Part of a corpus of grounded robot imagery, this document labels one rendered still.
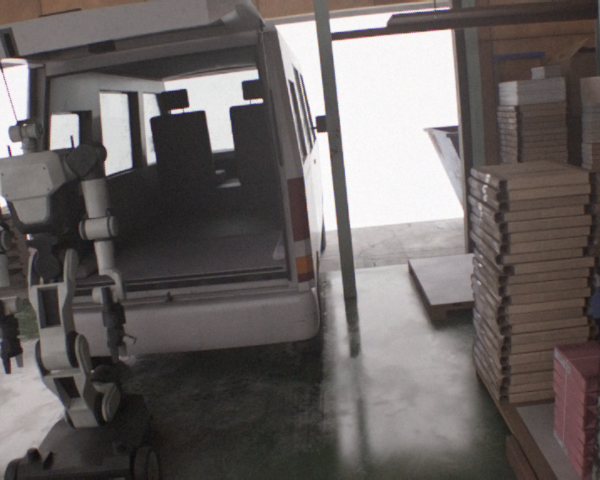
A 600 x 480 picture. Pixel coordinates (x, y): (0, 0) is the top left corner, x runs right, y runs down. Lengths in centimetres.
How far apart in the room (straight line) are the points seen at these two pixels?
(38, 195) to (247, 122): 262
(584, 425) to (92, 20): 197
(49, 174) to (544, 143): 328
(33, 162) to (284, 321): 136
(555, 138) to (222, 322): 271
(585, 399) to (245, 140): 333
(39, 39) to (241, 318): 160
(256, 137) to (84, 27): 298
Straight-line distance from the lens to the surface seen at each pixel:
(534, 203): 232
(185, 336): 284
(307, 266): 273
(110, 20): 169
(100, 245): 223
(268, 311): 273
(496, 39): 483
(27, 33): 179
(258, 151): 456
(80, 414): 248
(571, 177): 235
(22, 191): 222
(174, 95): 466
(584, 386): 201
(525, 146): 424
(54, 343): 227
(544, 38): 496
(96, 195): 220
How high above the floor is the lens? 139
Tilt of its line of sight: 13 degrees down
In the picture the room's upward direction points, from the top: 7 degrees counter-clockwise
